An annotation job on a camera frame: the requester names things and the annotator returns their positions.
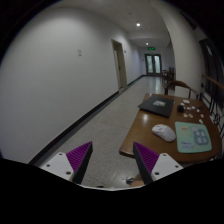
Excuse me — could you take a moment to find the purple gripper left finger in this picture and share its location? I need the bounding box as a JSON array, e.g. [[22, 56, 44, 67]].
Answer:
[[41, 142, 93, 184]]

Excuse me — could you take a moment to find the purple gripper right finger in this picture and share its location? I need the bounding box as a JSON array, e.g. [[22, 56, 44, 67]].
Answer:
[[133, 142, 182, 185]]

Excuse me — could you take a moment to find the white computer mouse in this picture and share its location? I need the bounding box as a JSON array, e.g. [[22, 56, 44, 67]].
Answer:
[[152, 124, 176, 142]]

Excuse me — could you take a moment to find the green mouse pad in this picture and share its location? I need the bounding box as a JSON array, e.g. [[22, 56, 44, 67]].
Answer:
[[175, 122, 212, 154]]

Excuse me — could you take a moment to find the black laptop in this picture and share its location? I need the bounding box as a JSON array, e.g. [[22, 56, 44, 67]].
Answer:
[[139, 96, 174, 118]]

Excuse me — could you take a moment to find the small black round object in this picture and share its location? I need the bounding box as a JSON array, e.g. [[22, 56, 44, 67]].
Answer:
[[177, 105, 185, 113]]

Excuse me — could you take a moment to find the brown wooden chair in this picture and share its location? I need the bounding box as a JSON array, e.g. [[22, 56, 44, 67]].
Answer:
[[163, 80, 199, 100]]

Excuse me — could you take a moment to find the wooden stair railing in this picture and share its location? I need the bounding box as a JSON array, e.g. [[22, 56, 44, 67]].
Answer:
[[199, 75, 224, 138]]

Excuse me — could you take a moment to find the glass double exit door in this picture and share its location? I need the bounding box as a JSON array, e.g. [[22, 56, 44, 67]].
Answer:
[[145, 54, 162, 76]]

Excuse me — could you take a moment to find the green exit sign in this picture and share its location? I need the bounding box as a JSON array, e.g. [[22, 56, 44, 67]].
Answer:
[[147, 47, 156, 51]]

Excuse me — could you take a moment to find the beige corridor door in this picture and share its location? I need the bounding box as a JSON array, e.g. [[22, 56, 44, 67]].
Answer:
[[112, 40, 127, 91]]

